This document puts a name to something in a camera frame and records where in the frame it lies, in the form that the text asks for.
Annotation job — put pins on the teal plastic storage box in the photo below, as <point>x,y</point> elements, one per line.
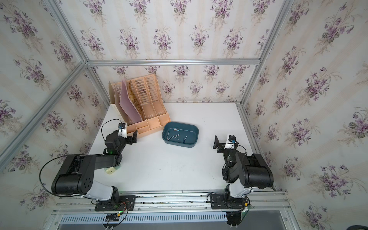
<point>180,134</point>

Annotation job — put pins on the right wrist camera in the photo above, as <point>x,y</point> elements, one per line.
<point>231,143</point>

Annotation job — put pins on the aluminium front rail frame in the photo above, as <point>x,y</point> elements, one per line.
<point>269,209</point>

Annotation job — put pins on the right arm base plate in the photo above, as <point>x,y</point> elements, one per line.
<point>224,201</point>

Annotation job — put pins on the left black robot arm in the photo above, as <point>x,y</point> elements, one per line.
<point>76,175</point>

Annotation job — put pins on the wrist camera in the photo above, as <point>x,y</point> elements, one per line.
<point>231,143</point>
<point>122,130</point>

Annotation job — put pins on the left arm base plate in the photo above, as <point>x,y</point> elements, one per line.
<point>124,203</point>

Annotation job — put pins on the purple translucent folder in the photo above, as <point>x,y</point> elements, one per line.
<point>127,105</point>

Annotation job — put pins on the peach plastic file organizer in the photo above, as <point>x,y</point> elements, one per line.
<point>145,94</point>

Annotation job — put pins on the aluminium cage frame bars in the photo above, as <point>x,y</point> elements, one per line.
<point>176,40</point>

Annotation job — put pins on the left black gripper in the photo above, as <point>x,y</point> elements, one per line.
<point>130,142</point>

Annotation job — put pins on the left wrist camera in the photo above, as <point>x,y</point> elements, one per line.
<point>122,130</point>

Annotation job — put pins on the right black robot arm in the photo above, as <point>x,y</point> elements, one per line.
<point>242,172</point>

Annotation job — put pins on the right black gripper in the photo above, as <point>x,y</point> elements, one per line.
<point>221,146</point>

